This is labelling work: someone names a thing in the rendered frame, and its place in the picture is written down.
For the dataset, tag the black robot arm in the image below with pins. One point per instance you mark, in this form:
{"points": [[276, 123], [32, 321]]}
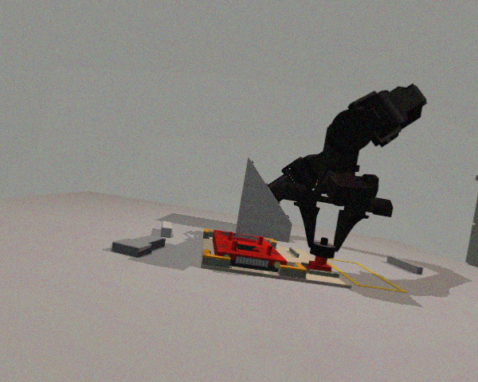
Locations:
{"points": [[376, 117]]}

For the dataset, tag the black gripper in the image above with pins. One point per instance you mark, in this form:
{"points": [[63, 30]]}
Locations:
{"points": [[306, 200]]}

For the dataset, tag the black and grey wheel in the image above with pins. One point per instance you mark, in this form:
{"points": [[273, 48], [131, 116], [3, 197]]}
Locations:
{"points": [[323, 251]]}

